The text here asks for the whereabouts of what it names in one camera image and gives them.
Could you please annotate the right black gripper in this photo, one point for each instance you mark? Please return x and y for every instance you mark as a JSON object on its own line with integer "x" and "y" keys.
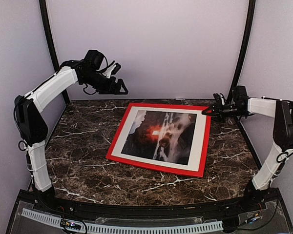
{"x": 217, "y": 112}

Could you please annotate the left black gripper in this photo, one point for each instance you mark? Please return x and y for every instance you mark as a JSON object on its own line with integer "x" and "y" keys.
{"x": 110, "y": 89}

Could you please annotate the clear acrylic sheet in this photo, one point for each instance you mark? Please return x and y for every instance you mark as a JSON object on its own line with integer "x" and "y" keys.
{"x": 158, "y": 136}

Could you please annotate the wooden picture frame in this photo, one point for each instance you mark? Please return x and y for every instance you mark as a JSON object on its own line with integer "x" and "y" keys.
{"x": 158, "y": 168}

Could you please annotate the white mat board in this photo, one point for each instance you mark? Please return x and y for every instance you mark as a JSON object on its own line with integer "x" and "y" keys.
{"x": 197, "y": 146}

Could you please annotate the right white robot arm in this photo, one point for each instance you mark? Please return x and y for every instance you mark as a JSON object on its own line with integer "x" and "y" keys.
{"x": 282, "y": 146}

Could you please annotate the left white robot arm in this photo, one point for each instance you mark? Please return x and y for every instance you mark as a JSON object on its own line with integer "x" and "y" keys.
{"x": 28, "y": 108}

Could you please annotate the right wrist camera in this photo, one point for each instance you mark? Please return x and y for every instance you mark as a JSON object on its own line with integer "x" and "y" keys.
{"x": 239, "y": 94}

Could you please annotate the right black corner post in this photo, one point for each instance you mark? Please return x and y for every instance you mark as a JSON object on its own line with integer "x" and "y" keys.
{"x": 243, "y": 49}

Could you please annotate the black corner post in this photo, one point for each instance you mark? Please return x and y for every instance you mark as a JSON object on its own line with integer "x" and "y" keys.
{"x": 243, "y": 49}
{"x": 48, "y": 34}

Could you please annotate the black front rail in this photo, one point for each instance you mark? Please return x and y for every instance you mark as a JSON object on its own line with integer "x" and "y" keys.
{"x": 226, "y": 209}

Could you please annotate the left black corner post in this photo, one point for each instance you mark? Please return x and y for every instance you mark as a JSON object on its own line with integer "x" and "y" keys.
{"x": 48, "y": 34}

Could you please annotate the white slotted cable duct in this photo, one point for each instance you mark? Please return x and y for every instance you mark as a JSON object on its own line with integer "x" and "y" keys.
{"x": 118, "y": 227}

